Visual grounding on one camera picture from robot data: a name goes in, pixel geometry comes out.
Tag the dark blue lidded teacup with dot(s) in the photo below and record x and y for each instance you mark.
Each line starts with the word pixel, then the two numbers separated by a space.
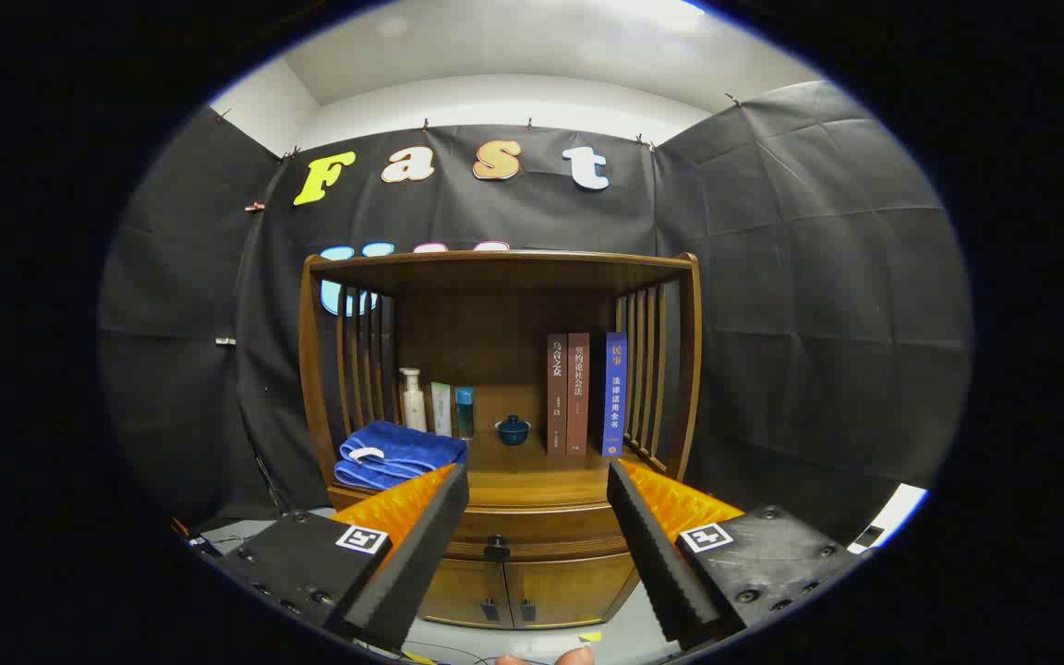
pixel 513 431

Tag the wooden cabinet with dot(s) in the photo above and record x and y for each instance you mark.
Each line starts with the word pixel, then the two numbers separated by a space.
pixel 495 314

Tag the blue folded towel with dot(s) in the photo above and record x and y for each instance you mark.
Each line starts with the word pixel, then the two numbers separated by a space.
pixel 393 457

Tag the reddish brown book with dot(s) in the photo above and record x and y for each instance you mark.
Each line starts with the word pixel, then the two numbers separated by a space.
pixel 578 416

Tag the wooden cabinet door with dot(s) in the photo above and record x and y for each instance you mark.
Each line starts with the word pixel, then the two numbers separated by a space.
pixel 569 586
pixel 458 591

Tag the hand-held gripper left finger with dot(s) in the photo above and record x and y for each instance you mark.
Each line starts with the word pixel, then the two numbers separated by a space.
pixel 421 563

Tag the teal bottle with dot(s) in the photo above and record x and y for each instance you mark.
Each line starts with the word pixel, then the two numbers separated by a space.
pixel 465 416

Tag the black drawer knob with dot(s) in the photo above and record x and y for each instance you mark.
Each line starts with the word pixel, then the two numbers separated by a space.
pixel 496 547

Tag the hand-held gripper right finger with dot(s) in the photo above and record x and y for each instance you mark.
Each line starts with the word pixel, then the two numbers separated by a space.
pixel 657 563

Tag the wooden countertop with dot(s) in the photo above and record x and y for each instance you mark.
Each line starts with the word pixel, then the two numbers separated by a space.
pixel 541 471

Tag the dark brown book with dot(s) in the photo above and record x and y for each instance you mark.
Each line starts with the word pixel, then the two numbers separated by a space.
pixel 557 397

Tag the white green tube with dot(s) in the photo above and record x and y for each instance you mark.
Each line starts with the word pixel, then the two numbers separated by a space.
pixel 441 411

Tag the blue book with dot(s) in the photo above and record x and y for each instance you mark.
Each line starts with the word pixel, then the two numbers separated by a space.
pixel 615 434

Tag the white pump bottle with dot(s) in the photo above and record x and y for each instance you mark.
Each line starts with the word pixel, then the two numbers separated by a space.
pixel 414 406

